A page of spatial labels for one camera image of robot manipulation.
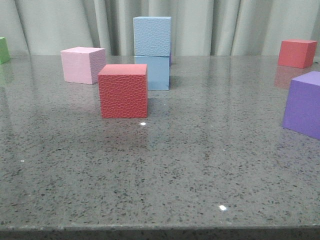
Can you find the light blue smooth cube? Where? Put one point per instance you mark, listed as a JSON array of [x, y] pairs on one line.
[[158, 71]]

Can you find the light blue textured cube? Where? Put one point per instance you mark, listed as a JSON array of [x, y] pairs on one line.
[[152, 36]]

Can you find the red textured foam cube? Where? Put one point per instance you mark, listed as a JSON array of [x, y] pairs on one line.
[[123, 91]]

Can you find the purple foam cube at back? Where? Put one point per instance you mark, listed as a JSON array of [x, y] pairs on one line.
[[170, 55]]

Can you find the purple foam cube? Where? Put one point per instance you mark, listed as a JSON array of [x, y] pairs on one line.
[[302, 111], [170, 55]]

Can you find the pink foam cube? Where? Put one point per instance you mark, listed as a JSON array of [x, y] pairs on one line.
[[82, 64]]

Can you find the purple foam cube near right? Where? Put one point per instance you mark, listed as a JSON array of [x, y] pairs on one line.
[[302, 111]]

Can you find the red foam cube far right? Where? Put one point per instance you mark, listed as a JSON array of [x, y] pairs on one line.
[[297, 53]]

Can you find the grey-green curtain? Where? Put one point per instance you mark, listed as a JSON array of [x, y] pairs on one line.
[[198, 27]]

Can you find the green foam cube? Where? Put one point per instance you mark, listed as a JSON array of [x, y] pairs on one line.
[[4, 52]]

